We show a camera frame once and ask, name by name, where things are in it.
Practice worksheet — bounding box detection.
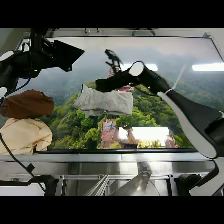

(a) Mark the black cable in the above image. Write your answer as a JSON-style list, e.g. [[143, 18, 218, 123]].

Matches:
[[0, 132, 47, 193]]

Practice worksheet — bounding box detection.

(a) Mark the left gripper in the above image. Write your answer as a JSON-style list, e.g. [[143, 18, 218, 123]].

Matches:
[[49, 39, 86, 73]]

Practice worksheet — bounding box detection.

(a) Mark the brown garment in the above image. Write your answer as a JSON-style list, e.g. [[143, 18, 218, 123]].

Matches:
[[0, 88, 55, 120]]

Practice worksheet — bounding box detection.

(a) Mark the grey shirt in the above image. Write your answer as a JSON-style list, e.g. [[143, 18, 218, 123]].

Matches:
[[72, 83, 135, 118]]

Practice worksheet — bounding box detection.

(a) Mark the silver frame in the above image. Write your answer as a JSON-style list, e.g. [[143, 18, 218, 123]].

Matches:
[[0, 150, 224, 197]]

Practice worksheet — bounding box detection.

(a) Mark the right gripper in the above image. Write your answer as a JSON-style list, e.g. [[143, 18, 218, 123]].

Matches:
[[95, 70, 135, 93]]

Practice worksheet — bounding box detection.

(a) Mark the cream garment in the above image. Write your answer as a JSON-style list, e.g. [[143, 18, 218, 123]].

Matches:
[[0, 117, 54, 156]]

